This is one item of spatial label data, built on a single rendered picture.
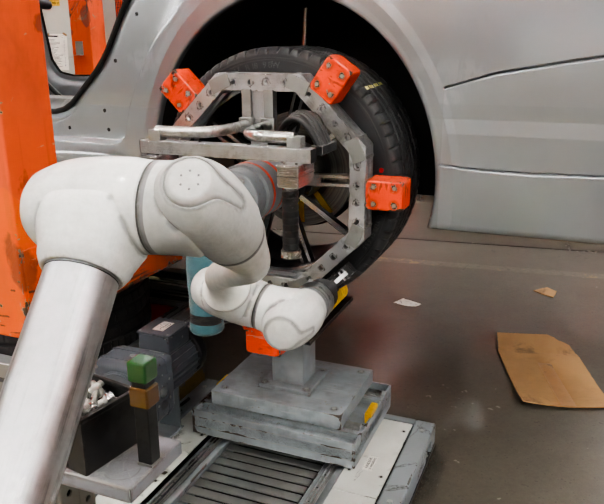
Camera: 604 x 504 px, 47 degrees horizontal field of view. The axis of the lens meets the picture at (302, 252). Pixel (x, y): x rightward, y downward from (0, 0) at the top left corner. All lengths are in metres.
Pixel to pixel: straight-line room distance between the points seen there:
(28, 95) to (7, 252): 0.36
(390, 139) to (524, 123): 0.30
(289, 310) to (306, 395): 0.67
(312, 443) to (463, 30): 1.12
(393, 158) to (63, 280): 0.97
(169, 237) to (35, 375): 0.23
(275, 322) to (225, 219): 0.52
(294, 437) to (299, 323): 0.65
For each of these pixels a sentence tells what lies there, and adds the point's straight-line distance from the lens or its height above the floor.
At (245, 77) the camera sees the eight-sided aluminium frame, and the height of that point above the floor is 1.11.
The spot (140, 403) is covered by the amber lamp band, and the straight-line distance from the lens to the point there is 1.29.
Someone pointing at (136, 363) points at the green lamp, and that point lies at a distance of 1.26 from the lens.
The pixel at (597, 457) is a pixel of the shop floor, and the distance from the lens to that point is 2.33.
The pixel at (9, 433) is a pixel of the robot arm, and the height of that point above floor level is 0.77.
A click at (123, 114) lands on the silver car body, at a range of 2.12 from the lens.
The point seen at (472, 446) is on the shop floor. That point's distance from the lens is 2.27.
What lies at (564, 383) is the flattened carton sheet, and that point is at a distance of 2.71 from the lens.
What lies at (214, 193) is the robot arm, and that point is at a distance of 0.88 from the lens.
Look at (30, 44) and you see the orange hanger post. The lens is 1.72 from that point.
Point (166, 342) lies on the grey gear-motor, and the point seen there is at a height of 0.41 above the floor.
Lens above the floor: 1.20
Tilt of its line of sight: 17 degrees down
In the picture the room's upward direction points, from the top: straight up
